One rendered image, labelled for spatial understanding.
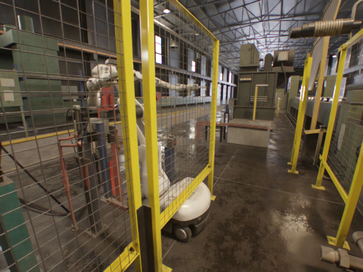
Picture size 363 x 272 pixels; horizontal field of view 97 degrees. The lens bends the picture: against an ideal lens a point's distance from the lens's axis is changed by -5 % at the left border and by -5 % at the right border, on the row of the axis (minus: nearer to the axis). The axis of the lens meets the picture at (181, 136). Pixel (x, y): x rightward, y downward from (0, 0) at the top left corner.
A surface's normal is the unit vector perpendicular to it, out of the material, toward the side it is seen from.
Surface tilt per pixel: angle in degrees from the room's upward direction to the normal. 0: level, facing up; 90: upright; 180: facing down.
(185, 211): 52
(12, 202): 90
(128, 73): 90
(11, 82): 90
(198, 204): 44
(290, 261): 0
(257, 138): 90
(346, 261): 60
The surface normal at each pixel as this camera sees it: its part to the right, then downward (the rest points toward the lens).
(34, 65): 0.88, 0.11
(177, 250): 0.00, -0.97
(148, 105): -0.47, 0.21
